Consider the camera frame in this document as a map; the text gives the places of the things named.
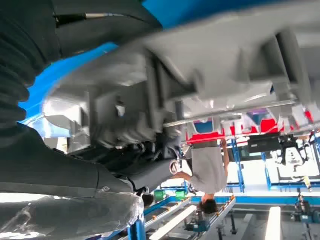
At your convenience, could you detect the green plastic crate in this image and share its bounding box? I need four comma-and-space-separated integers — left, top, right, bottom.
174, 189, 188, 202
154, 189, 167, 202

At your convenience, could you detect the person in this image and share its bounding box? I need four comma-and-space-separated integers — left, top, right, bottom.
172, 139, 231, 215

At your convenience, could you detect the red barrier tape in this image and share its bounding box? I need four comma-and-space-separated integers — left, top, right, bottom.
186, 110, 315, 146

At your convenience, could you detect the blue frame workstation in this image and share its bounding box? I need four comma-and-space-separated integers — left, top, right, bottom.
226, 132, 320, 194

